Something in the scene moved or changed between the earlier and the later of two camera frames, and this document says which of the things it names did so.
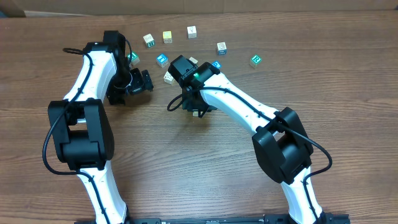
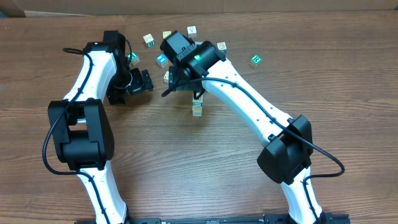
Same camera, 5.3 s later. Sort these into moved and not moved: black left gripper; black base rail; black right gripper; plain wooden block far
Moved: black right gripper
Not moved: plain wooden block far; black left gripper; black base rail
